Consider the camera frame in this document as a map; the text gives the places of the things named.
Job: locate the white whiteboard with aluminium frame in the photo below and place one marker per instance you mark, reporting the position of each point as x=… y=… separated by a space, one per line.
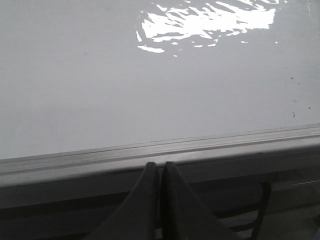
x=92 y=90

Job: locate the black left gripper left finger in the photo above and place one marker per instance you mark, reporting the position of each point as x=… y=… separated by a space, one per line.
x=136 y=217

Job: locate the grey cabinet under whiteboard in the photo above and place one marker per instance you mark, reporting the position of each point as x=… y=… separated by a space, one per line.
x=271 y=206

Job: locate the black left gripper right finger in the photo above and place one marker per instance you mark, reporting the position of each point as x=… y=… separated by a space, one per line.
x=183 y=215

